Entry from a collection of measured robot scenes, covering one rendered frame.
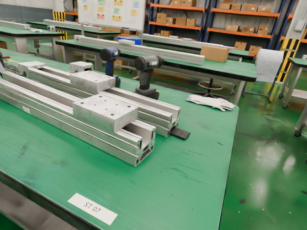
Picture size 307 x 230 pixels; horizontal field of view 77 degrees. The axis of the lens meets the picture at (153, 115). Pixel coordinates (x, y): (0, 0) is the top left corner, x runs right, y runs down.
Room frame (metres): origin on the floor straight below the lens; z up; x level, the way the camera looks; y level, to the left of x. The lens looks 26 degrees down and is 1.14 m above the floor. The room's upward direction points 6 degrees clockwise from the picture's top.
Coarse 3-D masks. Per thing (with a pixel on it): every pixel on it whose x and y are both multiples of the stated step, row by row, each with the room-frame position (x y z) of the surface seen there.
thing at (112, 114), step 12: (96, 96) 0.58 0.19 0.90; (84, 108) 0.49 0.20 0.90; (96, 108) 0.49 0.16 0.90; (108, 108) 0.50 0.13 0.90; (120, 108) 0.51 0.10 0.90; (132, 108) 0.52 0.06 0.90; (96, 120) 0.47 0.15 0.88; (108, 120) 0.45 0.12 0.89; (120, 120) 0.46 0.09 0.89; (132, 120) 0.51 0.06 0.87
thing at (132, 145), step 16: (0, 80) 0.73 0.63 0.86; (16, 80) 0.79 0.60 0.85; (0, 96) 0.73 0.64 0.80; (16, 96) 0.66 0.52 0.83; (32, 96) 0.62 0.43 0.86; (48, 96) 0.69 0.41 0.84; (64, 96) 0.65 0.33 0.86; (32, 112) 0.62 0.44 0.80; (48, 112) 0.58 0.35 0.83; (64, 112) 0.54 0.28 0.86; (64, 128) 0.54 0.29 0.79; (80, 128) 0.51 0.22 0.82; (96, 128) 0.47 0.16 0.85; (128, 128) 0.51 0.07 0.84; (144, 128) 0.49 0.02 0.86; (96, 144) 0.48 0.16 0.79; (112, 144) 0.45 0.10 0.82; (128, 144) 0.43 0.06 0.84; (144, 144) 0.46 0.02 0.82; (128, 160) 0.42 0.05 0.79
